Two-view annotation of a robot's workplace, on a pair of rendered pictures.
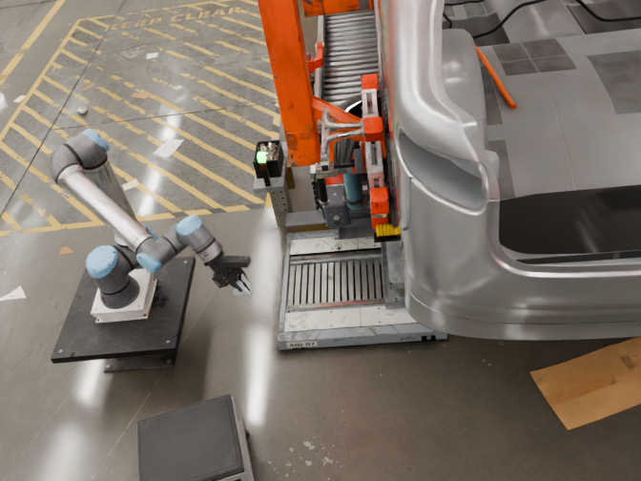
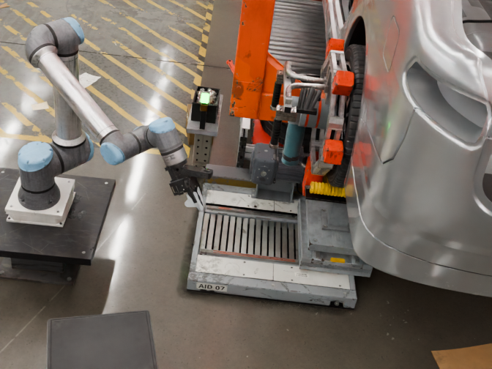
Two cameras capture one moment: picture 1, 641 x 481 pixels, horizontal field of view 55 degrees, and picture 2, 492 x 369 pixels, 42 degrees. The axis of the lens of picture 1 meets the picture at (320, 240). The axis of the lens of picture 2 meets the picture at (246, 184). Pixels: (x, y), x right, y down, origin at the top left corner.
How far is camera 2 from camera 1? 0.61 m
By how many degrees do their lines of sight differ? 10
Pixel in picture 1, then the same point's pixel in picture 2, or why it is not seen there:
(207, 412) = (124, 323)
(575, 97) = not seen: outside the picture
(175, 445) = (88, 348)
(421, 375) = (326, 337)
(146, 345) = (60, 252)
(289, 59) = (261, 9)
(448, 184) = (448, 120)
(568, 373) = (466, 358)
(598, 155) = not seen: outside the picture
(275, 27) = not seen: outside the picture
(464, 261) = (444, 195)
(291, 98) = (250, 47)
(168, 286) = (86, 202)
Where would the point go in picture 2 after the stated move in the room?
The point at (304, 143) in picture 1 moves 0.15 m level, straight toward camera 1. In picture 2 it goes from (249, 94) to (252, 109)
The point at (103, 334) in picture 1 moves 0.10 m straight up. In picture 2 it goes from (13, 233) to (11, 216)
